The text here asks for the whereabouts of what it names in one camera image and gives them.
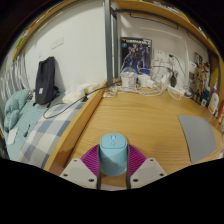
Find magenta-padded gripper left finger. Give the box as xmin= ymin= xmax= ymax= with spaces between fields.
xmin=59 ymin=143 xmax=103 ymax=190

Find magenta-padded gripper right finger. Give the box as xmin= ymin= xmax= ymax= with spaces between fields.
xmin=125 ymin=143 xmax=168 ymax=190

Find light blue computer mouse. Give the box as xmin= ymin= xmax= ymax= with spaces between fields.
xmin=99 ymin=133 xmax=129 ymax=177

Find grey mouse pad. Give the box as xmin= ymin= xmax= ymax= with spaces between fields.
xmin=177 ymin=114 xmax=218 ymax=164

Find blue checkered bed sheet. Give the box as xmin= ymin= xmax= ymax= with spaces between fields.
xmin=18 ymin=101 xmax=86 ymax=169

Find white power strip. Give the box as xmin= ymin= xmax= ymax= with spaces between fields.
xmin=168 ymin=85 xmax=188 ymax=98

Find white charger block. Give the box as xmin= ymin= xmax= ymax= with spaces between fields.
xmin=138 ymin=73 xmax=154 ymax=89

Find teal blanket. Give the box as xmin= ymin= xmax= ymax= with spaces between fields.
xmin=3 ymin=88 xmax=33 ymax=131

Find metal cup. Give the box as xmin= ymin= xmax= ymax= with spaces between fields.
xmin=169 ymin=71 xmax=178 ymax=88

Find white lotion pump bottle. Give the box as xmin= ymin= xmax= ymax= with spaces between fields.
xmin=208 ymin=87 xmax=220 ymax=115

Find black backpack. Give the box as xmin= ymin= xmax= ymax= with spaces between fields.
xmin=34 ymin=56 xmax=60 ymax=107

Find robot model kit box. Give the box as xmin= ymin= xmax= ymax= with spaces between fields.
xmin=119 ymin=36 xmax=153 ymax=76

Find wooden shelf unit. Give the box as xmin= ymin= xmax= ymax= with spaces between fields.
xmin=111 ymin=0 xmax=218 ymax=51

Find black cable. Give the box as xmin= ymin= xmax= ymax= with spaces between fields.
xmin=43 ymin=87 xmax=108 ymax=120

